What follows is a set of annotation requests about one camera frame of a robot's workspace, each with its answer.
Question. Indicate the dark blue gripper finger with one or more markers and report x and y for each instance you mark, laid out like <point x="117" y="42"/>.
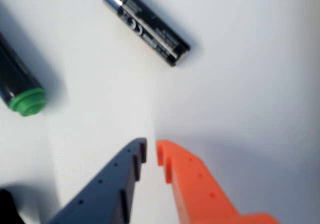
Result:
<point x="105" y="196"/>

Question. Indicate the black AA battery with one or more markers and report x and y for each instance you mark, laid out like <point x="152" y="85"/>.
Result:
<point x="147" y="27"/>

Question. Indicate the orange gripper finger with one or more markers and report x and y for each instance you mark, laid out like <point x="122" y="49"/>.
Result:
<point x="197" y="194"/>

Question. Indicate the black marker with green cap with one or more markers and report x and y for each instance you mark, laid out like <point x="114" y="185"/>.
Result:
<point x="15" y="79"/>

